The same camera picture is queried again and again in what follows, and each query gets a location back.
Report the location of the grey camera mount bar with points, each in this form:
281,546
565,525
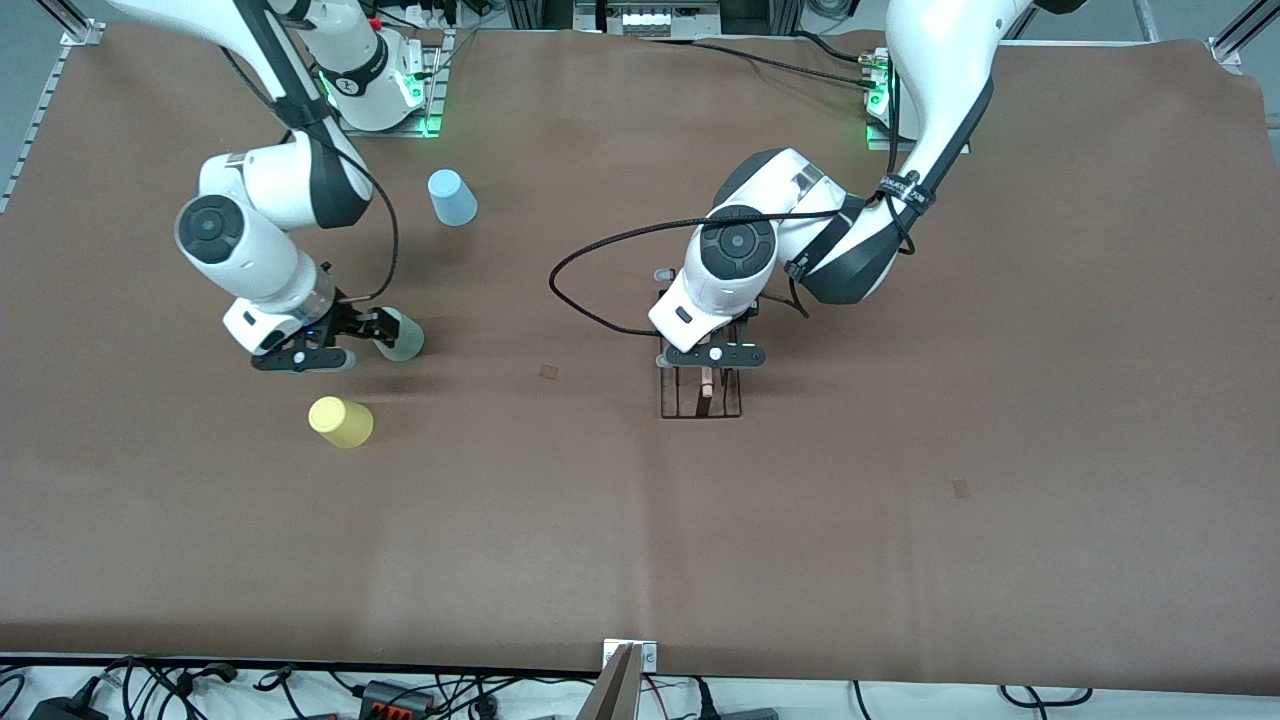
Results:
612,695

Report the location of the black power adapter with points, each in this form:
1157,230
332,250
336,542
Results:
65,710

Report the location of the black orange connector box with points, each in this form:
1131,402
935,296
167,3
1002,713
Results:
395,698

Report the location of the brown table mat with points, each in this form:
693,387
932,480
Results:
640,520

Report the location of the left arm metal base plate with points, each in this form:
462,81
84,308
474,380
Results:
876,143

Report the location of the yellow plastic cup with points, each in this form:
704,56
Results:
342,422

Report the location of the control box with white connectors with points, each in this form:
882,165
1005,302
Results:
645,18

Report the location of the pale green plastic cup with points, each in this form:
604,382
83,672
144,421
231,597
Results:
408,340

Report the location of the small metal bracket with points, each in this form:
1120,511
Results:
648,655

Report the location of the aluminium frame rail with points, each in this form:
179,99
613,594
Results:
50,100
1240,40

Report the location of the light blue plastic cup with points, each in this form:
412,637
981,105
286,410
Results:
452,198

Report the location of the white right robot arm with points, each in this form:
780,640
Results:
260,190

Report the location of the power strip with plugs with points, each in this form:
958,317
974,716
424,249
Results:
430,12

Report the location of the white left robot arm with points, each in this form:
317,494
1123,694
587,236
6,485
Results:
740,250

